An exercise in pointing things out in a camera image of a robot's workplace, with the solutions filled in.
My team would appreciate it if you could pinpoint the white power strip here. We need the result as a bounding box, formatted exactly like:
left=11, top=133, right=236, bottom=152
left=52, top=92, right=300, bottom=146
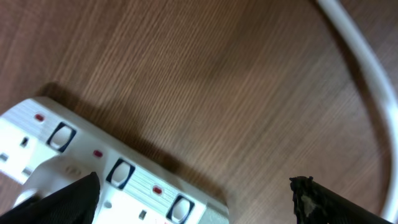
left=1, top=96, right=229, bottom=224

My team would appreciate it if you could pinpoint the white power strip cord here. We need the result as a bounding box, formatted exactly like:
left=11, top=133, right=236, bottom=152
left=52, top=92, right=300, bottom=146
left=315, top=0, right=398, bottom=223

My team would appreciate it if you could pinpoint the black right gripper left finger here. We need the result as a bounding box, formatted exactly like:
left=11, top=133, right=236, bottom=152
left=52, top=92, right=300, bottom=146
left=1, top=172, right=100, bottom=224

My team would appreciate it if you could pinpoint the white charger plug adapter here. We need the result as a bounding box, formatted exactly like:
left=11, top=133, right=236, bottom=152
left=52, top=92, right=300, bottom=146
left=14, top=156, right=92, bottom=207

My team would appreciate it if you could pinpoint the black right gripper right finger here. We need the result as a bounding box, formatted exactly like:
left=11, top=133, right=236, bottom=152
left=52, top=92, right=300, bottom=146
left=290, top=176, right=391, bottom=224

